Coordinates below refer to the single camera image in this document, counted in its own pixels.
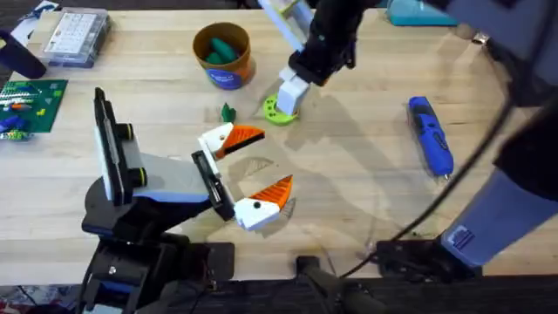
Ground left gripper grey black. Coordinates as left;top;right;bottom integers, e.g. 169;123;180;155
130;122;295;232

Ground green disc with holes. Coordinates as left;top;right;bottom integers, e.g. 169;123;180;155
262;92;302;127

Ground small green toy vegetable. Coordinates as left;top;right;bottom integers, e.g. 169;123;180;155
220;102;238;125

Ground blue electric screwdriver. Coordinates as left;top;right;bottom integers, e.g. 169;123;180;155
406;95;456;180

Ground right wrist upright pale plate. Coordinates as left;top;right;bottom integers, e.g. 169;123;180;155
256;0;316;52

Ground brown toy tub blue label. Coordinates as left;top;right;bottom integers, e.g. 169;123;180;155
192;21;257;92

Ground left wrist upright black plate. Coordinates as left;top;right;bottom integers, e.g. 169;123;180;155
92;86;148;207

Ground teal box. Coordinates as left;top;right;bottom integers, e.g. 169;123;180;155
384;0;459;28

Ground clear plastic parts box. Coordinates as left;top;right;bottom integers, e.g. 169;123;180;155
39;6;111;70

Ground green board with toy blocks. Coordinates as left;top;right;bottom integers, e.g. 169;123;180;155
0;78;70;142

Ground white paper packet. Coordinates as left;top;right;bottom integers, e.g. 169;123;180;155
10;0;61;45

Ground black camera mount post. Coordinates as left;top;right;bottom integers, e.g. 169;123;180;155
295;256;390;314

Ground black cable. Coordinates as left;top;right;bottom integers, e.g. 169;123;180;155
338;89;558;279

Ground black rail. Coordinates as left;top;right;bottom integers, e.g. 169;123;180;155
0;273;558;314

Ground dark blue tool handle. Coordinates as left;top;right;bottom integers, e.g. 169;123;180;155
0;29;48;81

